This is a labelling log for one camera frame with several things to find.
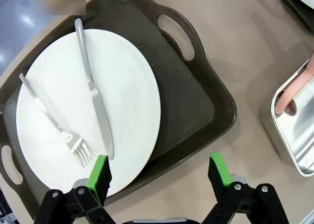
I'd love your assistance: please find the brown plastic serving tray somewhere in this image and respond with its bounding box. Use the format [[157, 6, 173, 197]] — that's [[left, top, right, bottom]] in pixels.
[[0, 0, 237, 224]]

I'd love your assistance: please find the grey handled fork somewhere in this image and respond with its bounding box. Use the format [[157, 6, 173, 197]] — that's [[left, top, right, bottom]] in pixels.
[[19, 73, 93, 168]]

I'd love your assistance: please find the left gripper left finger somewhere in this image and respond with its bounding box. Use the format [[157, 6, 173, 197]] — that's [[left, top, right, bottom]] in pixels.
[[34, 154, 118, 224]]

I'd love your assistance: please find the rectangular steel container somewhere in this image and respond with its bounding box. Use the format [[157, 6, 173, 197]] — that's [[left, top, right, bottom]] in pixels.
[[260, 56, 314, 177]]

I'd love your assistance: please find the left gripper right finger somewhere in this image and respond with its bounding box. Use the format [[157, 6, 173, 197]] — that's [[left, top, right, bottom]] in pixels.
[[201, 152, 290, 224]]

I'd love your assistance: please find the grey handled table knife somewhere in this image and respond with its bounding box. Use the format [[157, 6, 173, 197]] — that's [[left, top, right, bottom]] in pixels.
[[75, 18, 115, 161]]

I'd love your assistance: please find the pink lint roller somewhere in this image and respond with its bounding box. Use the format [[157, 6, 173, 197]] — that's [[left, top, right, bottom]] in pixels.
[[274, 56, 314, 116]]

